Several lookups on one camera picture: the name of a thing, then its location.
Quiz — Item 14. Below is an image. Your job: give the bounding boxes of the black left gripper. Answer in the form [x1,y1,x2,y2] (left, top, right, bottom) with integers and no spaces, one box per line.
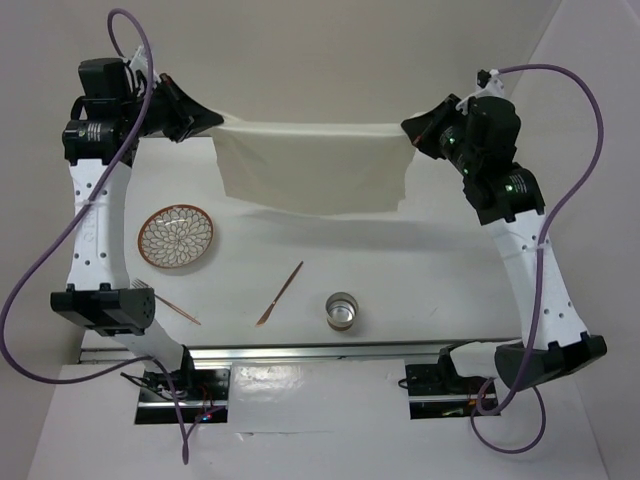
[118,72,220,142]

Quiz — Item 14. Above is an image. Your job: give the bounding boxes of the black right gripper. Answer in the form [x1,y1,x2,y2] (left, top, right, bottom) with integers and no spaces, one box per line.
[405,92,480,175]

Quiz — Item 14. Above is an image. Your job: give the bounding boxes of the cream cloth napkin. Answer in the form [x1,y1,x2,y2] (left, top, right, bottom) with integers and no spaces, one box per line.
[209,119,415,216]

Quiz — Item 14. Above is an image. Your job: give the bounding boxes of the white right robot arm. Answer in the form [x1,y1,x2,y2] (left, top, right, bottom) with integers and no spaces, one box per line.
[401,70,607,392]

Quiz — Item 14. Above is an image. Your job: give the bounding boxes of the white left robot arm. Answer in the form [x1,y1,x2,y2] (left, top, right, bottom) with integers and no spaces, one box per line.
[50,47,224,399]

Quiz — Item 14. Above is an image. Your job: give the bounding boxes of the floral patterned ceramic plate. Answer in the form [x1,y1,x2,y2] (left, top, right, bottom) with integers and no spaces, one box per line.
[137,204,215,269]

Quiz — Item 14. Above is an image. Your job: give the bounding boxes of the copper fork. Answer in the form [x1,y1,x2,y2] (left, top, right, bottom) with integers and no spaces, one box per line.
[131,278,201,326]

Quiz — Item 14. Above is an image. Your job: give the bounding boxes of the metal cup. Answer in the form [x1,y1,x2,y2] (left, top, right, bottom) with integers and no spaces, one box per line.
[325,292,359,332]

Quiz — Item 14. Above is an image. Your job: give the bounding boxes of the copper knife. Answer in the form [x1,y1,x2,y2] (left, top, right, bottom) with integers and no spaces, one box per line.
[255,261,304,327]

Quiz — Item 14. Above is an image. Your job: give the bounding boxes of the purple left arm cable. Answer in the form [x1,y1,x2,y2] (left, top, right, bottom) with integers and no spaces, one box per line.
[0,8,213,465]

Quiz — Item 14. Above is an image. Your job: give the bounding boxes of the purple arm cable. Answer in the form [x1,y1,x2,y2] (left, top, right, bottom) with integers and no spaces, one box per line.
[469,63,606,454]
[0,8,213,465]

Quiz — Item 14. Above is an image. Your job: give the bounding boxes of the aluminium right side rail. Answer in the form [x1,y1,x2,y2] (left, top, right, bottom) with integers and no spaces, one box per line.
[468,133,545,331]

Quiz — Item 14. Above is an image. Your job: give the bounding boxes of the aluminium rail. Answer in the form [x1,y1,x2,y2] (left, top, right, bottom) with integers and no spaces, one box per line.
[468,133,545,331]
[78,337,546,364]

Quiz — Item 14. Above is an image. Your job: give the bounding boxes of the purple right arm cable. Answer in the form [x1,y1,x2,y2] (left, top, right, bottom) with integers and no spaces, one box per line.
[469,63,606,454]

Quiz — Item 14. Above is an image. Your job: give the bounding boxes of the aluminium front rail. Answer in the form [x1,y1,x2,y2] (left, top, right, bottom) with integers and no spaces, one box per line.
[78,337,546,364]

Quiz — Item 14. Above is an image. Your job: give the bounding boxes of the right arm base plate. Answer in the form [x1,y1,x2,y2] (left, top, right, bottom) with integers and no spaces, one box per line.
[397,364,485,420]

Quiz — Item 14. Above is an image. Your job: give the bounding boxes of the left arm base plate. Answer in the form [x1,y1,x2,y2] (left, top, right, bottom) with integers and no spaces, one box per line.
[121,368,231,425]

